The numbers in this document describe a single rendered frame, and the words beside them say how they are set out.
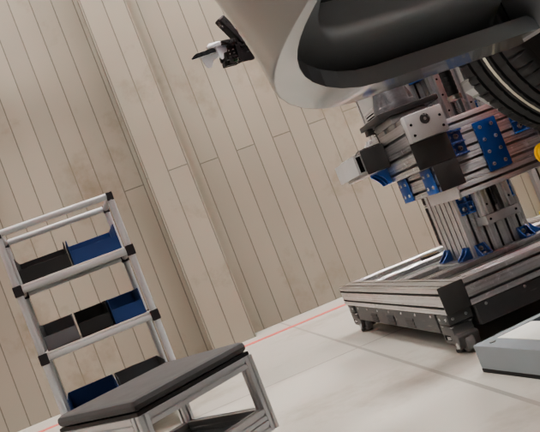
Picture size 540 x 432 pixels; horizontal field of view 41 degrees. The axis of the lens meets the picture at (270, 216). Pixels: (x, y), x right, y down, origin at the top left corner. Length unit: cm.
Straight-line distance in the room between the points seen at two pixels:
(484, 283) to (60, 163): 347
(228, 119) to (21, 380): 227
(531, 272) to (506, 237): 35
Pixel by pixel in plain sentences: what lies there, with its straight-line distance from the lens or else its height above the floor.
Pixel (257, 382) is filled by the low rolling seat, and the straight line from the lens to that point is 196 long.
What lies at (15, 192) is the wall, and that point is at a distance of 521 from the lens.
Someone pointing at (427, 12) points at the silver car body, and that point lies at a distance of 136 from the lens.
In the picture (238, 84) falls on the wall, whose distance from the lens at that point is 531.
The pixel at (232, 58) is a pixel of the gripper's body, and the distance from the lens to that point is 250.
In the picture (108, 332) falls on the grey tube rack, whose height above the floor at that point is 46.
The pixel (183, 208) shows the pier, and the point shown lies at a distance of 489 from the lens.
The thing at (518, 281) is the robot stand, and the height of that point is 15.
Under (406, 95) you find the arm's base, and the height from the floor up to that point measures 85.
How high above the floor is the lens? 56
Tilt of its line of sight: 2 degrees up
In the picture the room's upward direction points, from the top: 21 degrees counter-clockwise
